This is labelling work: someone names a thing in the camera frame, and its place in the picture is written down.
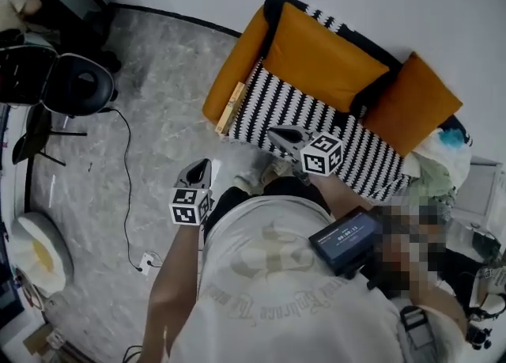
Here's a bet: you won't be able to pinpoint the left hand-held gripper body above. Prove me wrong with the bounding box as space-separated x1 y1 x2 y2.
168 180 215 233

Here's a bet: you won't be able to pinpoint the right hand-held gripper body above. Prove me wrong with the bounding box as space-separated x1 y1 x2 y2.
291 130 344 187

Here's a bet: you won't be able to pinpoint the yellow hardcover book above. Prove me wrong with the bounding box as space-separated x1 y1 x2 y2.
214 81 247 136

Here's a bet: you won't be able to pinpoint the orange sofa with black back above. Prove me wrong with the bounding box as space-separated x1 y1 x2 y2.
201 0 474 200

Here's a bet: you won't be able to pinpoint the person's left forearm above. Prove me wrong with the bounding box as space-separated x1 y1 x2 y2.
145 222 202 363

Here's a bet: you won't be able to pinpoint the person's right forearm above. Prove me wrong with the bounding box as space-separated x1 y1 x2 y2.
311 173 467 338

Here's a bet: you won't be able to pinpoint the black and white striped blanket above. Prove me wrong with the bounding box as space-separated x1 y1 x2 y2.
228 3 412 201

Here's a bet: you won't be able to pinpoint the person's right shoe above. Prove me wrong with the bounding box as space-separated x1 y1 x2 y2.
260 157 294 181

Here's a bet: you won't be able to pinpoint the person's shoe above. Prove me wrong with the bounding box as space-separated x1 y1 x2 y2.
260 157 294 181
232 171 264 196

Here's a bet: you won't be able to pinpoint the person's left shoe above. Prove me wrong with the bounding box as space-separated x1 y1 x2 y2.
232 171 264 196

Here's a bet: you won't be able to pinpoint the person's black shorts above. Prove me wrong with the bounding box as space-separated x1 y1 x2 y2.
205 176 333 232

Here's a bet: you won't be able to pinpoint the white power strip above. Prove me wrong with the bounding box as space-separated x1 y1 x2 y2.
138 252 158 275

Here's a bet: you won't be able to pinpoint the large orange cushion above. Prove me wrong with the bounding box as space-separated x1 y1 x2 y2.
261 2 391 114

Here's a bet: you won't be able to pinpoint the black screen device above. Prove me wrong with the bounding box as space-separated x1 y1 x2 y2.
308 206 383 276

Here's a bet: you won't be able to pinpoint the small orange cushion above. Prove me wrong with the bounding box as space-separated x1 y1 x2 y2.
361 51 464 158

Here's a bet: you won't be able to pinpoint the pale green cloth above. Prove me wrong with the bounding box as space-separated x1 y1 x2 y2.
417 162 456 197

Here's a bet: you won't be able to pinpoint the pile of clothes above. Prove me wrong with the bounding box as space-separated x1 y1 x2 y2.
402 131 472 189

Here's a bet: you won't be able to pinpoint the blue fluffy item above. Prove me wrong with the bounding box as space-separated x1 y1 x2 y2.
440 129 466 146

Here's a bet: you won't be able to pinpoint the person's white printed t-shirt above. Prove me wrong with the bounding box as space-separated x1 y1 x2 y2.
169 195 404 363

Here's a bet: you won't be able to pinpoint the white flower-shaped floor cushion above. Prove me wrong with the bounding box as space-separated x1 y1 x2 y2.
10 210 75 299

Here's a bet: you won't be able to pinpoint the black chair with thin legs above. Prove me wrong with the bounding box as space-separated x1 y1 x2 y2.
11 106 88 168

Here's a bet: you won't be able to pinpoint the white cabinet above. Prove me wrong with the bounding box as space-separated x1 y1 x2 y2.
450 155 504 229

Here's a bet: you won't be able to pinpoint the black backpack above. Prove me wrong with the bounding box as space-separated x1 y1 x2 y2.
0 44 59 108

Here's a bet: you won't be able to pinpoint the black harness buckle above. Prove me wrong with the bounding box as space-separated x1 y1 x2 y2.
398 305 432 350

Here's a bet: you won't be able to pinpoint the long black power cable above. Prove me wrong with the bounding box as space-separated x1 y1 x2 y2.
96 107 145 274

